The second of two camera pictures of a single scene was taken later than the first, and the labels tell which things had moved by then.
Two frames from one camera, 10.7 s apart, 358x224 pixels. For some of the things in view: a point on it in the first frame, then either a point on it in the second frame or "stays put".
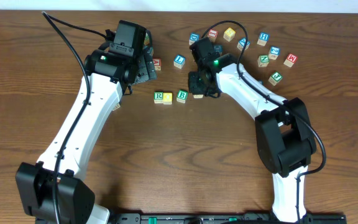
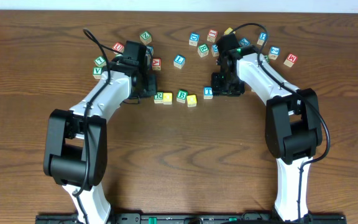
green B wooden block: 182,95 stays put
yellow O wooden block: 167,98 stays put
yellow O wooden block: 197,96 → 191,101
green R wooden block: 158,97 stays put
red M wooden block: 290,60 stays put
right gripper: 193,89 → 217,89
